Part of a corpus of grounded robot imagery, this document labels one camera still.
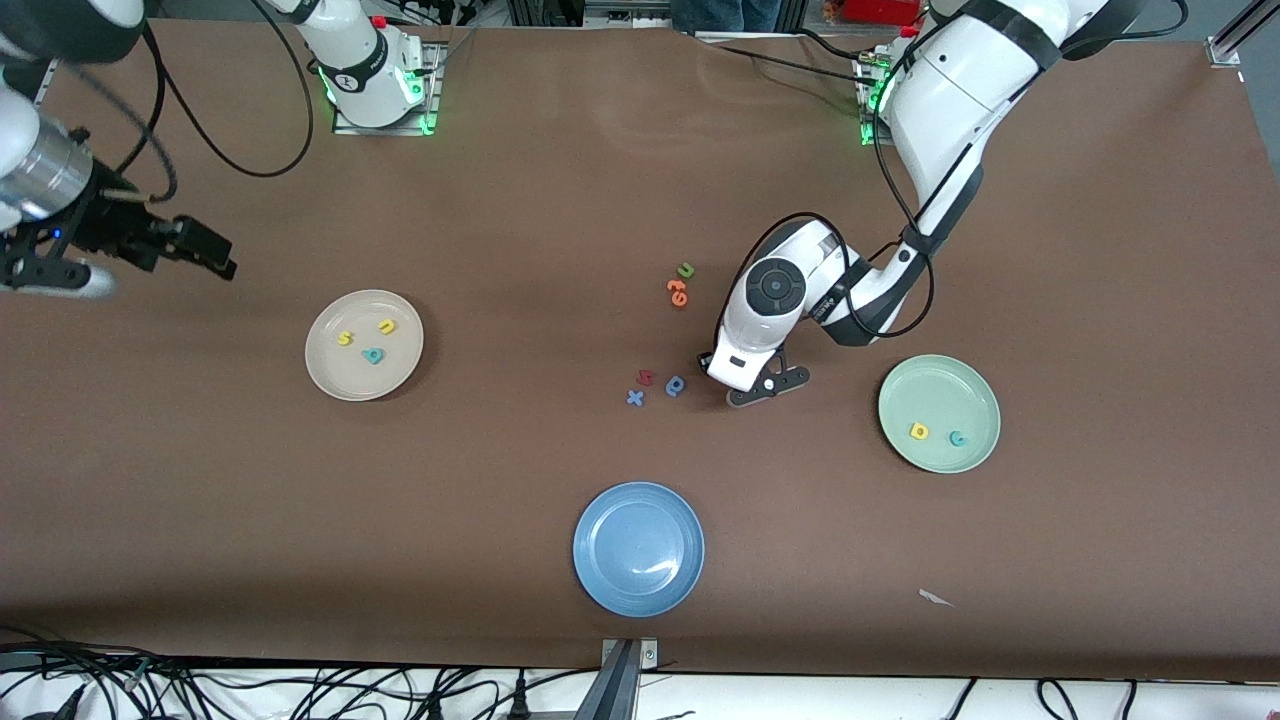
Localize beige brown plate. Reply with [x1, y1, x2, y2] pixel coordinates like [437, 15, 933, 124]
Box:
[304, 289, 425, 403]

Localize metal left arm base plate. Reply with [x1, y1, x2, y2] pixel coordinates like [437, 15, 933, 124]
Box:
[858, 50, 901, 150]

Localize blue plate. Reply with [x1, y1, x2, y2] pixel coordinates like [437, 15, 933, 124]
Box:
[572, 481, 706, 618]

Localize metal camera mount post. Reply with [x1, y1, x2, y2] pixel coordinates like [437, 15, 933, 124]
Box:
[575, 637, 661, 720]

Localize thin gray cable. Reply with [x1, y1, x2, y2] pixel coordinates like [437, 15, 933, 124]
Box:
[428, 25, 483, 76]

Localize light green plate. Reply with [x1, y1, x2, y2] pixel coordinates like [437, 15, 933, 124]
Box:
[877, 354, 1002, 475]

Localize aluminium frame profile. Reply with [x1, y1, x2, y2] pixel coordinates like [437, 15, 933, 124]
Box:
[1205, 0, 1266, 69]

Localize red box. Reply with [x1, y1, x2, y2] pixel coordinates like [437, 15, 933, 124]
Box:
[843, 0, 923, 27]

